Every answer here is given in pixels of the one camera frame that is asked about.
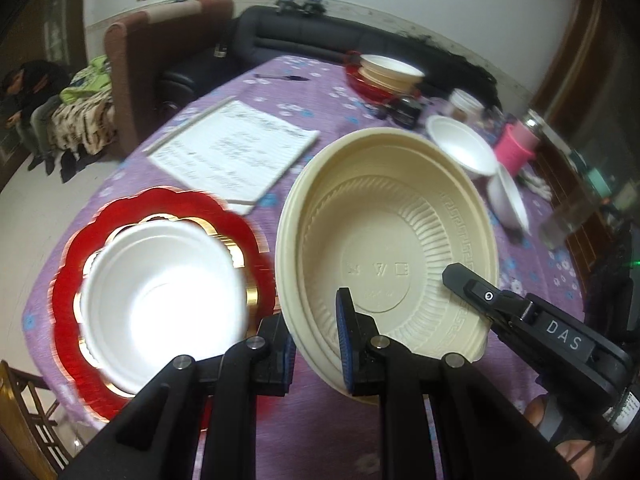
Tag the black device with light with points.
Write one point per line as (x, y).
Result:
(287, 2)
(314, 4)

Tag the person's right hand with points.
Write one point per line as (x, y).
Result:
(575, 455)

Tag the wooden door frame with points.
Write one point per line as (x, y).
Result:
(575, 70)

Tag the white foam bowl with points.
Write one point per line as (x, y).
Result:
(462, 142)
(160, 310)
(510, 200)

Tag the large cream plastic bowl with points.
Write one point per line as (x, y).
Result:
(380, 240)

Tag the white crumpled tissue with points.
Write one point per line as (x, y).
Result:
(536, 185)

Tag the wooden double door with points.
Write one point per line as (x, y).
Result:
(40, 35)

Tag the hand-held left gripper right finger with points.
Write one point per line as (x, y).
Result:
(345, 340)

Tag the green cloth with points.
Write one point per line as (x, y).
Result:
(90, 80)

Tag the small black device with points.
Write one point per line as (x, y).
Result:
(402, 112)

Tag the large red plastic plate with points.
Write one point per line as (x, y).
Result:
(75, 320)

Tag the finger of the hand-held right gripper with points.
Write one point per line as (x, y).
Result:
(480, 292)

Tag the stack of bowls on red plate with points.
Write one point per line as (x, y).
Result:
(365, 87)

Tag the black pen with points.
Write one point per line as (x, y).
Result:
(280, 77)

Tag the brown sofa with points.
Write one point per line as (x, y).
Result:
(150, 70)

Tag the pink cup with bottle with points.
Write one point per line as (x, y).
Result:
(517, 147)

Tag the wooden chair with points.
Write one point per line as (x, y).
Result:
(25, 420)

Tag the black shoes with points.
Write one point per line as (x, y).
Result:
(69, 167)

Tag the white notebook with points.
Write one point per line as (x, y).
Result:
(235, 150)

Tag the patterned blanket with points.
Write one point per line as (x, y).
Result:
(85, 120)

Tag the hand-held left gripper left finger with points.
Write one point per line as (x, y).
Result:
(289, 360)

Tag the clear glass jar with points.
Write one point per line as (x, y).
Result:
(565, 220)

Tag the black leather sofa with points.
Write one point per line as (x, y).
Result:
(300, 35)

